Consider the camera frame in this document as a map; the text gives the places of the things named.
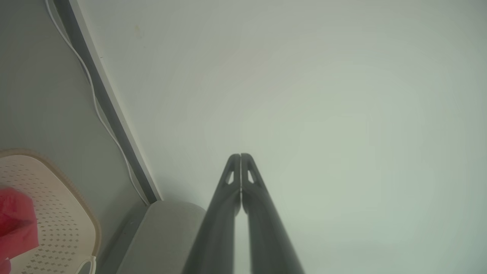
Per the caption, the red cloth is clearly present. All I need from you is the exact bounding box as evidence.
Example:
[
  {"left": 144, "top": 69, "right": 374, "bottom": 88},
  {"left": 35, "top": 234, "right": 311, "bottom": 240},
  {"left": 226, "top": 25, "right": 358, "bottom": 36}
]
[{"left": 0, "top": 187, "right": 40, "bottom": 274}]

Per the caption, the cream perforated laundry basket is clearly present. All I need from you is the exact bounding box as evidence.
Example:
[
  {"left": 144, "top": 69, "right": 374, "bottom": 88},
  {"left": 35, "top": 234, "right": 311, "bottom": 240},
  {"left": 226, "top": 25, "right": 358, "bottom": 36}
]
[{"left": 0, "top": 149, "right": 102, "bottom": 274}]

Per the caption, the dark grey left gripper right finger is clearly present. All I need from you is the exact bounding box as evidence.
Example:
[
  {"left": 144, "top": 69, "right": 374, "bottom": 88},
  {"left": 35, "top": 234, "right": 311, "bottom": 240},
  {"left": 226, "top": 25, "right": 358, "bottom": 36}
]
[{"left": 241, "top": 153, "right": 305, "bottom": 274}]

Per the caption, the thin white cable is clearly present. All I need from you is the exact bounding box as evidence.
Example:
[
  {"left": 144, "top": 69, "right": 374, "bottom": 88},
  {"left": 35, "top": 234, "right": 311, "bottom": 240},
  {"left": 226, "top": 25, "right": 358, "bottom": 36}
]
[{"left": 45, "top": 0, "right": 151, "bottom": 206}]

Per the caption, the grey fabric sofa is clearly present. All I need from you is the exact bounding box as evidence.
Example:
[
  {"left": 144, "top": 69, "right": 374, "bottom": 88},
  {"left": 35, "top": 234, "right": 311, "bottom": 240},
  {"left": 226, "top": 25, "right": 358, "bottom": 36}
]
[{"left": 96, "top": 200, "right": 208, "bottom": 274}]

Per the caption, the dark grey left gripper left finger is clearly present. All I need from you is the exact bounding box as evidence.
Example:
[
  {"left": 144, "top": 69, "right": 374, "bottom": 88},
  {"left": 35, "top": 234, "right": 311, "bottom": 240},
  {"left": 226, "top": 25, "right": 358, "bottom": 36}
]
[{"left": 182, "top": 153, "right": 242, "bottom": 274}]

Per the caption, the dark grey baseboard strip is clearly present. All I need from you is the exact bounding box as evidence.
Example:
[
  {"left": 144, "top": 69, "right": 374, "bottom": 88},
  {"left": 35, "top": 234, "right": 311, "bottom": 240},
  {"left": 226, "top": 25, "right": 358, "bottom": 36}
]
[{"left": 53, "top": 0, "right": 163, "bottom": 205}]

